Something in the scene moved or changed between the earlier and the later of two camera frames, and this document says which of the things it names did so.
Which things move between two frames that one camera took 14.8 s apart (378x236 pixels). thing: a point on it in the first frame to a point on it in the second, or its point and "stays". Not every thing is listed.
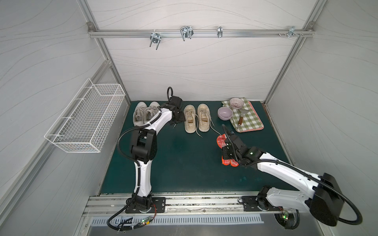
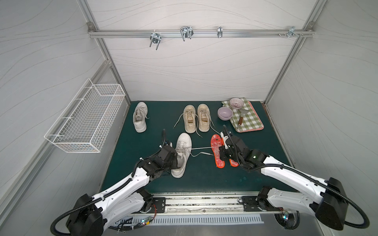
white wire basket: [84, 124] stays
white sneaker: [150, 111] to [183, 148]
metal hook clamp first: [155, 37] stays
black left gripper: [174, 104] to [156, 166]
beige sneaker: [189, 115] stays
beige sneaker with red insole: [204, 117] stays
